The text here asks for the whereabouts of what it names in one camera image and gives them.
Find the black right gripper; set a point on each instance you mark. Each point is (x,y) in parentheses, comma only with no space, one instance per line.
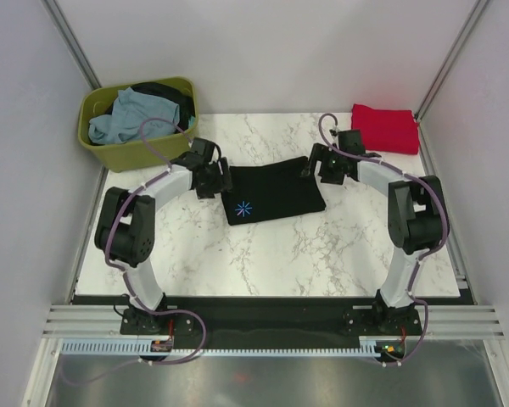
(321,153)

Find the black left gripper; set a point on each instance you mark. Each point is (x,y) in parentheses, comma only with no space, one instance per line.
(223,182)

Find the black t shirt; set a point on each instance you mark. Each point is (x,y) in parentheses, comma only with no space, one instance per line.
(271,192)

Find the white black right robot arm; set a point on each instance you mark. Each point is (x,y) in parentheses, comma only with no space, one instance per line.
(417,218)

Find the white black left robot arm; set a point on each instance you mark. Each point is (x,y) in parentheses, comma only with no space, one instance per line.
(125,231)

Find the folded red t shirt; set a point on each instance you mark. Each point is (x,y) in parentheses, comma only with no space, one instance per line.
(383,130)

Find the black garment in bin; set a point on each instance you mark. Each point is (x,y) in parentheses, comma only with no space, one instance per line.
(174,91)

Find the light blue t shirt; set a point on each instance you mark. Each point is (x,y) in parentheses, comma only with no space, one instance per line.
(129,110)

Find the olive green plastic bin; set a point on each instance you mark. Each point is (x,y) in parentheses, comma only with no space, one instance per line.
(135,155)

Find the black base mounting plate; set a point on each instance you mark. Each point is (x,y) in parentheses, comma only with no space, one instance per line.
(252,322)

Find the left aluminium corner post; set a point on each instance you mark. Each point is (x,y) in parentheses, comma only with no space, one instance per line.
(69,37)

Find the aluminium corner post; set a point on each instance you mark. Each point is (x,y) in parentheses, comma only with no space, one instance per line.
(69,37)
(465,33)

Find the slotted cable duct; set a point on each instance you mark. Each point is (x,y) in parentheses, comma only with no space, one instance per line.
(154,348)

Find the right aluminium corner post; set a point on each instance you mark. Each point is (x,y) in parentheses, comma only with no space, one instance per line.
(465,33)

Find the aluminium front rail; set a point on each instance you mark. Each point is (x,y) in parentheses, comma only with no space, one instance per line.
(82,321)

